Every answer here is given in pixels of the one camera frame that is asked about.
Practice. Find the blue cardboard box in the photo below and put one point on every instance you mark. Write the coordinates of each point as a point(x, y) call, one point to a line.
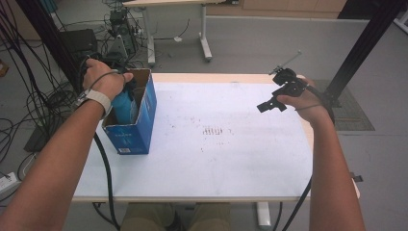
point(144, 128)

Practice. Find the small black clip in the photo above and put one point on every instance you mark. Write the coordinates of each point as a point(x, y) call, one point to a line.
point(356, 177)

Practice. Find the white-legged background table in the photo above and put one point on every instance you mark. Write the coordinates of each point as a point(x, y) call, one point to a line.
point(203, 32)

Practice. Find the person's right hand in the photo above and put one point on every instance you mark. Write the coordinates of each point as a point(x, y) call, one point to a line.
point(308, 107)

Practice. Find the black box on floor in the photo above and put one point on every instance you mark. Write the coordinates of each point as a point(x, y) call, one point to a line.
point(79, 41)

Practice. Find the white table leg foot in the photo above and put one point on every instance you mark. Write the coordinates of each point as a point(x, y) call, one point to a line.
point(263, 215)

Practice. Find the small white floor object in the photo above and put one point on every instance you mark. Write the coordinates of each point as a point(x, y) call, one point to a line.
point(177, 39)

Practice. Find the grey electronic device on floor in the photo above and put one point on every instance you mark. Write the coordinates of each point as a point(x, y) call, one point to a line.
point(122, 35)

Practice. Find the beige wristband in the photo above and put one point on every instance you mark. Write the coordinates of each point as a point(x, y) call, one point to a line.
point(96, 97)

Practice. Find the person's left hand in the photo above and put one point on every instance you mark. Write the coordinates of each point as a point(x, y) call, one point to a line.
point(106, 80)

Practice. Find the black metal frame post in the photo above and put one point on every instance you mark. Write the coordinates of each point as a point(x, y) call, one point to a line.
point(365, 41)
point(45, 32)

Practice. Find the person's khaki trouser leg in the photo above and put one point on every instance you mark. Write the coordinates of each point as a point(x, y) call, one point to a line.
point(210, 218)
point(147, 218)

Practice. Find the white power strip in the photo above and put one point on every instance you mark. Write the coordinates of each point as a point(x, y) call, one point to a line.
point(8, 182)

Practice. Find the blue detergent bottle white cap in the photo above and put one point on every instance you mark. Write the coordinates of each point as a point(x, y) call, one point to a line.
point(123, 109)

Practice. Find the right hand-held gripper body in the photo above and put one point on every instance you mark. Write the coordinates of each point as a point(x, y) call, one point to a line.
point(290, 85)

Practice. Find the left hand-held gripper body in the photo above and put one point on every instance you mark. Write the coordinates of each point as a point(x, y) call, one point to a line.
point(131, 87)

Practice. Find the grey floor mat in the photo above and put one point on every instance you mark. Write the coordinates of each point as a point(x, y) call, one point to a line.
point(356, 115)

